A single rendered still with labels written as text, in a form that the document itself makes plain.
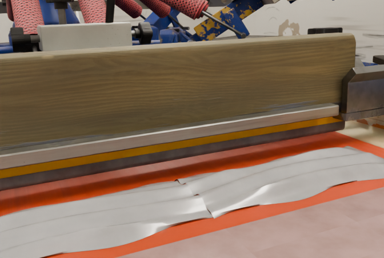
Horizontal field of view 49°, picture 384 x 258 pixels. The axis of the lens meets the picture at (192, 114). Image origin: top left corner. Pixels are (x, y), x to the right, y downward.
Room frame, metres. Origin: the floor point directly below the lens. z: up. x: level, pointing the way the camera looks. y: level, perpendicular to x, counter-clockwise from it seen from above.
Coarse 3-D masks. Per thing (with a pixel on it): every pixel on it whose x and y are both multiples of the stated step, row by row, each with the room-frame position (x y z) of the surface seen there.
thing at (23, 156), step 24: (216, 120) 0.34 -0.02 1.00; (240, 120) 0.34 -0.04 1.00; (264, 120) 0.35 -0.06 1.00; (288, 120) 0.36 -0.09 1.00; (48, 144) 0.29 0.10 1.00; (72, 144) 0.29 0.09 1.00; (96, 144) 0.29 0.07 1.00; (120, 144) 0.30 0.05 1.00; (144, 144) 0.31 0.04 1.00; (0, 168) 0.26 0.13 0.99
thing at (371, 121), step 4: (376, 116) 0.44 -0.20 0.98; (380, 116) 0.44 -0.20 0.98; (356, 120) 0.47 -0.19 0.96; (360, 120) 0.46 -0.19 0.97; (364, 120) 0.46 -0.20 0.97; (368, 120) 0.45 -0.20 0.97; (372, 120) 0.45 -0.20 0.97; (376, 120) 0.44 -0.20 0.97; (380, 120) 0.44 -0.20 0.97; (368, 124) 0.45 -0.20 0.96; (372, 124) 0.45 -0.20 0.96; (376, 124) 0.44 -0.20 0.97; (380, 124) 0.44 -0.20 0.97
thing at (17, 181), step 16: (304, 128) 0.39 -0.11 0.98; (320, 128) 0.40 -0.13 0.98; (336, 128) 0.41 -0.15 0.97; (208, 144) 0.35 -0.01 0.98; (224, 144) 0.36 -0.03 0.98; (240, 144) 0.36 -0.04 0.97; (256, 144) 0.37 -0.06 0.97; (112, 160) 0.32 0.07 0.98; (128, 160) 0.32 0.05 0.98; (144, 160) 0.33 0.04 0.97; (160, 160) 0.33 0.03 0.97; (16, 176) 0.29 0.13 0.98; (32, 176) 0.29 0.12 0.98; (48, 176) 0.30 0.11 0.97; (64, 176) 0.30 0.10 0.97; (80, 176) 0.31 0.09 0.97
